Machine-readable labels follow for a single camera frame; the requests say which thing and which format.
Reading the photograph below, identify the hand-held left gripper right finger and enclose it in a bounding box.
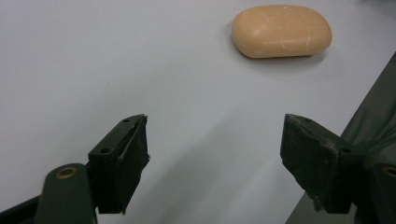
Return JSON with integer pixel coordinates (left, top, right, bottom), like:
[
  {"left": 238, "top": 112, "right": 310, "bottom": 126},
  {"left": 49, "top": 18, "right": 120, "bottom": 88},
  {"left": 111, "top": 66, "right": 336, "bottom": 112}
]
[{"left": 279, "top": 113, "right": 365, "bottom": 215}]

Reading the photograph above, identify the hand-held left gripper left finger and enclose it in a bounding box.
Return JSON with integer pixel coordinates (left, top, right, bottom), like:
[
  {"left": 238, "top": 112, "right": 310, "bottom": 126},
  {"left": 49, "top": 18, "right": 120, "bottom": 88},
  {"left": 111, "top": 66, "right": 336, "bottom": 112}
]
[{"left": 87, "top": 113, "right": 150, "bottom": 216}]

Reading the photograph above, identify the orange soap bar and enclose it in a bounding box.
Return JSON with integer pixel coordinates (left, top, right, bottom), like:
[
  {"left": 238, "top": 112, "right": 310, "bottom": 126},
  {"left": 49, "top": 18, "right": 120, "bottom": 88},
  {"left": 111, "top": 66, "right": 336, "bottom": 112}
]
[{"left": 231, "top": 4, "right": 333, "bottom": 60}]

